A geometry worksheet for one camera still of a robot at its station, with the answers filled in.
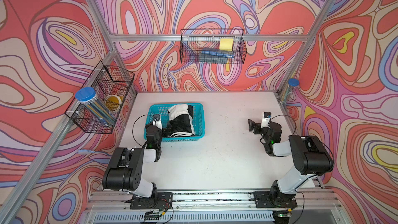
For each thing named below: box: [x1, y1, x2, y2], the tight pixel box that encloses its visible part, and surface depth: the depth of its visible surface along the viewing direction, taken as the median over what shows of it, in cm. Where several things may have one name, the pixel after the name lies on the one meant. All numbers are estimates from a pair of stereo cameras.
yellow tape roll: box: [104, 94, 122, 114], surface depth 77 cm
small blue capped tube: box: [281, 78, 300, 104], surface depth 107 cm
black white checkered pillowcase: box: [167, 104, 195, 138], surface depth 95 cm
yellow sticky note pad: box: [219, 38, 234, 52], surface depth 91 cm
